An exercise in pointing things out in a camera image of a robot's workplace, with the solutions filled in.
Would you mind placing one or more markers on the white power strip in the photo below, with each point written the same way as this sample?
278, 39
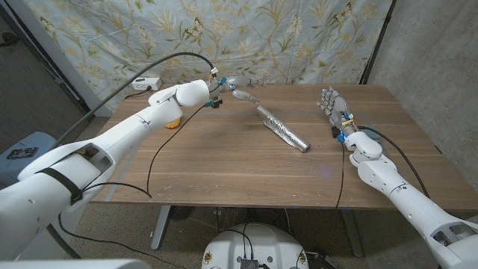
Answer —
145, 83

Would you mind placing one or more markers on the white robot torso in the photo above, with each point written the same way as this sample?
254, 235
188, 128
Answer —
261, 243

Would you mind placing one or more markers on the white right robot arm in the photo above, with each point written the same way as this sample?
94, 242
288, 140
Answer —
411, 209

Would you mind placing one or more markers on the black round fan grille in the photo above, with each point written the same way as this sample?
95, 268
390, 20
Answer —
182, 213

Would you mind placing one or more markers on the black backdrop pole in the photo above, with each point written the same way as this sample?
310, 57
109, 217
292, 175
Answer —
377, 41

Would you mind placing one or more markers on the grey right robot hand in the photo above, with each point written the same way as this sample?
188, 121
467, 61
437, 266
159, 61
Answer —
336, 110

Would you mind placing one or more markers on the yellow toy pineapple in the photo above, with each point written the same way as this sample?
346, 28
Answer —
173, 124

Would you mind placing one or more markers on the grey table leg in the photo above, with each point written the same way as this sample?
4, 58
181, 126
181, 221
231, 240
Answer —
352, 233
160, 228

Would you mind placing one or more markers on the floral backdrop cloth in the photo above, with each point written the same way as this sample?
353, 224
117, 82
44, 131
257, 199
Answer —
231, 37

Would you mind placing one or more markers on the aluminum foil roll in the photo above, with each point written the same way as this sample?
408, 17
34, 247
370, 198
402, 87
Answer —
282, 129

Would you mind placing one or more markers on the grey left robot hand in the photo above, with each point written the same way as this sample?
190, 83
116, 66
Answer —
233, 86

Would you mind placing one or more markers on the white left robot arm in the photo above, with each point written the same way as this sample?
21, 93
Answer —
123, 130

